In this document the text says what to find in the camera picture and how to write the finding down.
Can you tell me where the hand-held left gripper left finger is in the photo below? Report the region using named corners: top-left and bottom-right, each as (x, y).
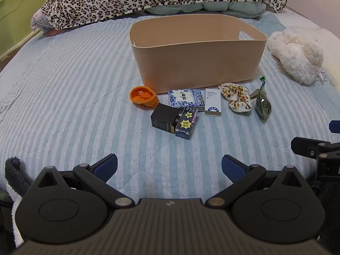
top-left (27, 153), bottom-right (136, 209)

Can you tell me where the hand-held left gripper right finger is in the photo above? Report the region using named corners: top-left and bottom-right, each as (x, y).
top-left (206, 154), bottom-right (313, 208)

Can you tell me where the clear bag of dried herbs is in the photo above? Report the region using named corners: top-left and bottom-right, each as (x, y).
top-left (255, 76), bottom-right (273, 123)

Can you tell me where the dark box with yellow sticker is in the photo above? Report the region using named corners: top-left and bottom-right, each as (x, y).
top-left (175, 107), bottom-right (199, 140)

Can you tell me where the white slim box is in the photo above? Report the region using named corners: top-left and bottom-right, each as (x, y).
top-left (205, 88), bottom-right (222, 117)

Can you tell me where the black square box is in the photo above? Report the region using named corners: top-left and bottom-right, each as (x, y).
top-left (150, 103), bottom-right (184, 134)

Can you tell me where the blue white patterned box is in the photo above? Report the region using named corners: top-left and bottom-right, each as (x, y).
top-left (168, 88), bottom-right (205, 112)

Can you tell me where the beige plastic storage bin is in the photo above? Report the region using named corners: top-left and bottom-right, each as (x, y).
top-left (129, 14), bottom-right (267, 95)

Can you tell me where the person's right forearm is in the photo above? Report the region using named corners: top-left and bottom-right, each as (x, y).
top-left (309, 175), bottom-right (340, 247)

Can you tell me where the blue striped bedsheet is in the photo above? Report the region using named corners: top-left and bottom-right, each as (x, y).
top-left (0, 12), bottom-right (340, 213)

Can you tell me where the white plush toy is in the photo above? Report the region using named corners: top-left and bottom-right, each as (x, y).
top-left (267, 27), bottom-right (324, 86)

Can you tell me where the grey fuzzy clothing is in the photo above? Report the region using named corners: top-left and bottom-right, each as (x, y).
top-left (5, 157), bottom-right (34, 200)

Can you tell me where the white headboard with flower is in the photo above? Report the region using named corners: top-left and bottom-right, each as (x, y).
top-left (285, 0), bottom-right (340, 36)

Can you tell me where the pink cloth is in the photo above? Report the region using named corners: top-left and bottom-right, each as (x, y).
top-left (30, 7), bottom-right (63, 36)

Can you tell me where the teal quilted comforter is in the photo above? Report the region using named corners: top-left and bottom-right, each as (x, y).
top-left (145, 1), bottom-right (267, 19)

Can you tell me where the green wooden cabinet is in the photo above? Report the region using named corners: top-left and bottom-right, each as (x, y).
top-left (0, 0), bottom-right (50, 61)

